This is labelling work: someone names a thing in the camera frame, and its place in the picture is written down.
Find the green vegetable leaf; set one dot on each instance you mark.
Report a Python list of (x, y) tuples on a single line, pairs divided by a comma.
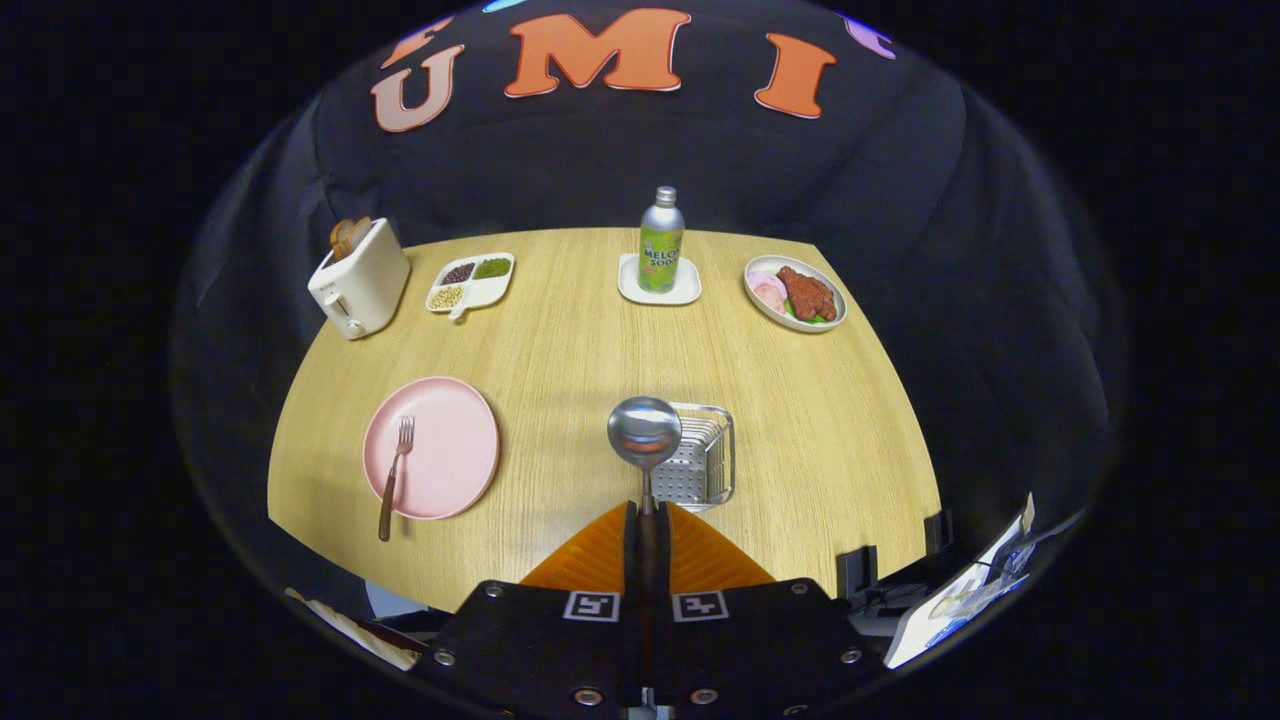
[(812, 319)]

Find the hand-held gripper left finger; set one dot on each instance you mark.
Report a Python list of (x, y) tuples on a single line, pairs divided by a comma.
[(560, 650)]

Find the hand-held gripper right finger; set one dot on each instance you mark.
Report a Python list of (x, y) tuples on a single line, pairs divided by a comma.
[(740, 650)]

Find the white toaster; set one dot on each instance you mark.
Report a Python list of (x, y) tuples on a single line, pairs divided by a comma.
[(365, 285)]

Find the pink round plate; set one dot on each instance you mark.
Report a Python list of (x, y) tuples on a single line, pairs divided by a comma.
[(450, 450)]

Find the red-brown meat piece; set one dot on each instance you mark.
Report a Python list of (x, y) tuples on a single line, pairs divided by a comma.
[(805, 292)]

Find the white square coaster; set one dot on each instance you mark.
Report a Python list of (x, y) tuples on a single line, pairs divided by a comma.
[(628, 285)]

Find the black backdrop cloth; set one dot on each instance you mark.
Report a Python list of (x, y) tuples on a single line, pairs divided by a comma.
[(900, 180)]

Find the pile of green beans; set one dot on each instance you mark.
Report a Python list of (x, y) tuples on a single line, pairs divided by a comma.
[(492, 268)]

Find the white oval food plate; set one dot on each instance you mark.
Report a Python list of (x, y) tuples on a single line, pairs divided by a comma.
[(762, 310)]

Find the white divided snack tray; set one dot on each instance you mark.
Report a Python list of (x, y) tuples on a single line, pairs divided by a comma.
[(490, 291)]

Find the brown toast slice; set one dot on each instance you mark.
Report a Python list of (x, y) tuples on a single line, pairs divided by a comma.
[(358, 232), (341, 238)]

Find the green soda bottle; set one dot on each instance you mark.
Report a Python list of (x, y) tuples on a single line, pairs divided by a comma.
[(661, 250)]

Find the pink ham slices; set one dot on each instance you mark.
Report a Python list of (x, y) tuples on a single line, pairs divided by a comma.
[(768, 290)]

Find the pile of yellow soybeans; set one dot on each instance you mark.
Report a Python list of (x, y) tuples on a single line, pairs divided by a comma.
[(446, 297)]

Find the white printed board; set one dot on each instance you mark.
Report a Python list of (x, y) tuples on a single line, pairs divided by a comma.
[(960, 600)]

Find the pile of red beans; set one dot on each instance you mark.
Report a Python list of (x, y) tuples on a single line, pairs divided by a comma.
[(458, 273)]

